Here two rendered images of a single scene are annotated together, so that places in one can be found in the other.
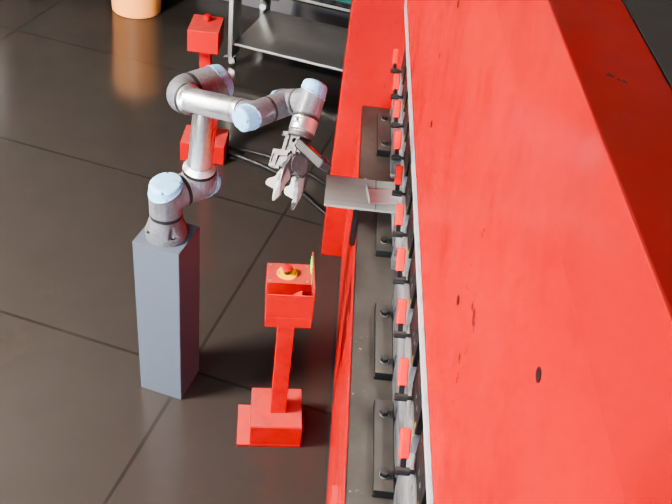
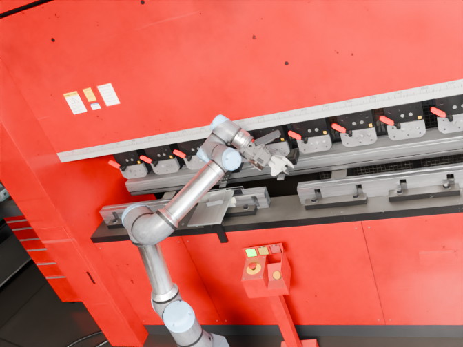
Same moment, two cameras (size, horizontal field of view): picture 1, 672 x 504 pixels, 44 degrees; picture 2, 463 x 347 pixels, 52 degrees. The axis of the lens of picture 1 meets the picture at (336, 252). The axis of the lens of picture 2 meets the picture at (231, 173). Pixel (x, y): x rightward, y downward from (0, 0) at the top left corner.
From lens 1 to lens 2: 2.14 m
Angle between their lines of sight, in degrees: 51
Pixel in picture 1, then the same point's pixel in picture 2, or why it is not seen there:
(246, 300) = not seen: outside the picture
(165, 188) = (184, 310)
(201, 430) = not seen: outside the picture
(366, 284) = (282, 215)
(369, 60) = (72, 208)
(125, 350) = not seen: outside the picture
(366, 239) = (238, 220)
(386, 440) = (420, 189)
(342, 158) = (106, 279)
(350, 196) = (213, 211)
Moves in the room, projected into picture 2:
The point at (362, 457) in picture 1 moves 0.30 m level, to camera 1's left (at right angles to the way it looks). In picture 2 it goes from (431, 202) to (433, 248)
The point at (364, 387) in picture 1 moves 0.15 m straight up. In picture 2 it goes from (375, 206) to (368, 180)
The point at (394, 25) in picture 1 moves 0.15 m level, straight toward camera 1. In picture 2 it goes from (65, 176) to (85, 174)
